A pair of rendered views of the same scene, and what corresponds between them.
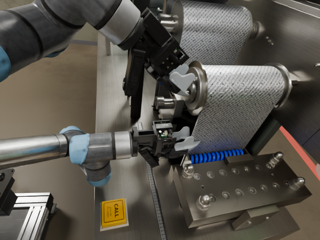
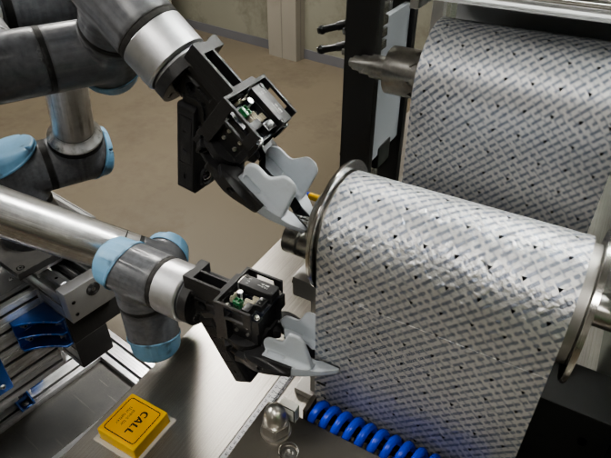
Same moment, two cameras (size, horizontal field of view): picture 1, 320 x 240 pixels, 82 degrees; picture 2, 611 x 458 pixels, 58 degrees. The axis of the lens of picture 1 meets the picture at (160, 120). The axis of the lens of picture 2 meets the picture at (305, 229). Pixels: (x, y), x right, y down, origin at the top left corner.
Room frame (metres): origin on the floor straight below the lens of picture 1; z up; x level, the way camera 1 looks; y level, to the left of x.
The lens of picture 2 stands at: (0.10, -0.43, 1.60)
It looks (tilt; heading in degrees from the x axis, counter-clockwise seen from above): 36 degrees down; 50
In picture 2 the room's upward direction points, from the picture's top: straight up
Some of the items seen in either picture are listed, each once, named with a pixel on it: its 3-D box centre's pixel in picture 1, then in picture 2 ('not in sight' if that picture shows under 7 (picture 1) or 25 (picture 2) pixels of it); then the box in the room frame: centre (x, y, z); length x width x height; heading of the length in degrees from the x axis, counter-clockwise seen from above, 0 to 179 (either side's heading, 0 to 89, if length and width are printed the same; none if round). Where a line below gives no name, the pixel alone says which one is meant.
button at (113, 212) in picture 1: (114, 212); (134, 424); (0.21, 0.09, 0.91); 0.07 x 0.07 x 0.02; 20
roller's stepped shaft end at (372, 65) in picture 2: not in sight; (369, 65); (0.64, 0.09, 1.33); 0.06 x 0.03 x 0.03; 110
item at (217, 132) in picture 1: (225, 134); (411, 388); (0.42, -0.21, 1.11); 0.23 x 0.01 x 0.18; 110
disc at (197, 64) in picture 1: (193, 88); (340, 224); (0.44, -0.08, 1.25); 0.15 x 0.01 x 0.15; 20
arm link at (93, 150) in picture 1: (94, 148); (138, 273); (0.29, 0.16, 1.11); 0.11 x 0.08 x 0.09; 110
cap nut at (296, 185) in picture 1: (298, 182); not in sight; (0.34, -0.45, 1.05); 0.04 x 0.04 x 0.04
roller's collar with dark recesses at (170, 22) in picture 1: (166, 25); (410, 73); (0.66, 0.03, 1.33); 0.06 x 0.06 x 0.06; 20
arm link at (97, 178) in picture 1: (95, 164); (153, 314); (0.30, 0.17, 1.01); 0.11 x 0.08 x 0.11; 53
